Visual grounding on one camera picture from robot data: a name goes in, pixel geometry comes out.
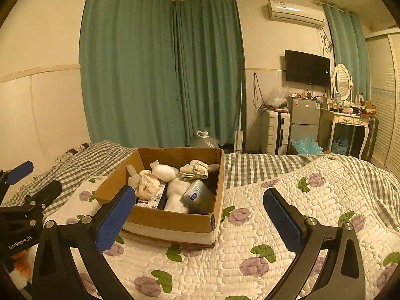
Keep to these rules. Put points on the beige cloth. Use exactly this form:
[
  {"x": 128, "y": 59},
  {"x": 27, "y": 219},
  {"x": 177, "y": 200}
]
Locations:
[{"x": 148, "y": 184}]

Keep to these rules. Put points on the white plush toy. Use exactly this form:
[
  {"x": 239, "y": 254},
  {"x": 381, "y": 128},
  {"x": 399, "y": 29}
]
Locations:
[{"x": 176, "y": 193}]

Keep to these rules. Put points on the blue basket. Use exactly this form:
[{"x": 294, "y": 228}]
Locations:
[{"x": 340, "y": 145}]

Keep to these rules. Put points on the white louvred wardrobe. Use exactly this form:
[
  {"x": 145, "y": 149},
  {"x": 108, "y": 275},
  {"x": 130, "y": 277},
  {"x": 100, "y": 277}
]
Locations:
[{"x": 386, "y": 100}]

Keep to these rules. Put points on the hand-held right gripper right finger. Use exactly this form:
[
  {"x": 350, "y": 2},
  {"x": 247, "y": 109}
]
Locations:
[{"x": 282, "y": 220}]

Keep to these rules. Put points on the grey mini fridge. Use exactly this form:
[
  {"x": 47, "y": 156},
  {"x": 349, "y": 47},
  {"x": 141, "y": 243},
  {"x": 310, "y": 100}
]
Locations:
[{"x": 304, "y": 115}]

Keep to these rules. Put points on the clear plastic bag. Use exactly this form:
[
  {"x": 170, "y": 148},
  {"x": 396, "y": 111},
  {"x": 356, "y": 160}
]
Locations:
[{"x": 277, "y": 98}]

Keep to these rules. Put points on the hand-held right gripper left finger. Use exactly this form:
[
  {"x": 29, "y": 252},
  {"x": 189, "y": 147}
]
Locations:
[{"x": 114, "y": 222}]

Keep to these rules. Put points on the white oval vanity mirror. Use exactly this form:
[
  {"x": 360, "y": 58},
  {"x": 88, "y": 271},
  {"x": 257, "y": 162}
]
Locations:
[{"x": 341, "y": 81}]

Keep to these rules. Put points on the floral print tissue pack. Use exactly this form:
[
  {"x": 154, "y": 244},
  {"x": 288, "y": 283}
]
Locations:
[{"x": 154, "y": 198}]

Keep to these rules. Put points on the black wall television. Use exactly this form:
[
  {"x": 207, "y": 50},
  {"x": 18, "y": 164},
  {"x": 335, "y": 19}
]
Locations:
[{"x": 307, "y": 67}]

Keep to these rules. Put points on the narrow teal window curtain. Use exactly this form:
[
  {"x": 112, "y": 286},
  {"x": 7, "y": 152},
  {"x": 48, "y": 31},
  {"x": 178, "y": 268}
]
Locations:
[{"x": 350, "y": 47}]

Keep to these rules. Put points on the person's left hand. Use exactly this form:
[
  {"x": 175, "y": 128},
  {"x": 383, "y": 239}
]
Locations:
[{"x": 20, "y": 268}]

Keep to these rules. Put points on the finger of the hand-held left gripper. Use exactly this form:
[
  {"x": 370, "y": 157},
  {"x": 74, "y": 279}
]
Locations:
[
  {"x": 18, "y": 170},
  {"x": 43, "y": 195}
]

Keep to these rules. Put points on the crumpled clear floor bag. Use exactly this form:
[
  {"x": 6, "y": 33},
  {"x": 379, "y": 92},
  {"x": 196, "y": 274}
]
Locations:
[{"x": 204, "y": 140}]

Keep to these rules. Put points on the beige socks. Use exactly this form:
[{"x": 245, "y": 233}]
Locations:
[{"x": 193, "y": 168}]

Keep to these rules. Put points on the blue plastic bag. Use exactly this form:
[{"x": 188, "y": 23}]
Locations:
[{"x": 306, "y": 146}]

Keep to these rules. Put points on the white suitcase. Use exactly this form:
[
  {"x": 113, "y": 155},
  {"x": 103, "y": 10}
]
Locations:
[{"x": 275, "y": 131}]

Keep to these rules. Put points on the brown cardboard box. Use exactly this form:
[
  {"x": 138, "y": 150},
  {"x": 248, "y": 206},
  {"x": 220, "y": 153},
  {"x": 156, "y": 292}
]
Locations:
[{"x": 175, "y": 222}]

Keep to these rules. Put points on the wide teal curtain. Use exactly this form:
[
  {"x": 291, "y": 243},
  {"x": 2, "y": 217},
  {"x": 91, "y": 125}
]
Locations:
[{"x": 131, "y": 62}]

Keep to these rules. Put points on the white floral quilt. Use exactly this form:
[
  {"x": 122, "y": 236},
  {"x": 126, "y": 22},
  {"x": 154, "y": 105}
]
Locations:
[{"x": 281, "y": 193}]

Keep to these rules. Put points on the teal corner curtain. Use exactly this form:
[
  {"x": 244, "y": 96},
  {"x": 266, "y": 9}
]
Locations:
[{"x": 212, "y": 68}]

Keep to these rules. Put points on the white dressing table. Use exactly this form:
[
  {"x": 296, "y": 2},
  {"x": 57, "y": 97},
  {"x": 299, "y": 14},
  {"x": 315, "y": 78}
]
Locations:
[{"x": 343, "y": 120}]

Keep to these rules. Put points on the white air conditioner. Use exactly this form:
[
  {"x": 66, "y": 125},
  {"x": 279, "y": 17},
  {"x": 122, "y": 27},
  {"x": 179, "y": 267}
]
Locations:
[{"x": 295, "y": 12}]

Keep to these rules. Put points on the white pole mop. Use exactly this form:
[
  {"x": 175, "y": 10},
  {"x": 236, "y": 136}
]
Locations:
[{"x": 240, "y": 122}]

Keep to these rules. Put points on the dark suitcase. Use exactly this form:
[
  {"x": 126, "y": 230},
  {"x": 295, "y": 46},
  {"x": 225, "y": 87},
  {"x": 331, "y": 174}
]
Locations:
[{"x": 372, "y": 137}]

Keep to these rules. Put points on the blue white soft packet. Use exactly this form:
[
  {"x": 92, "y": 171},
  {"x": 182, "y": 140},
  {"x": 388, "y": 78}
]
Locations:
[{"x": 198, "y": 195}]

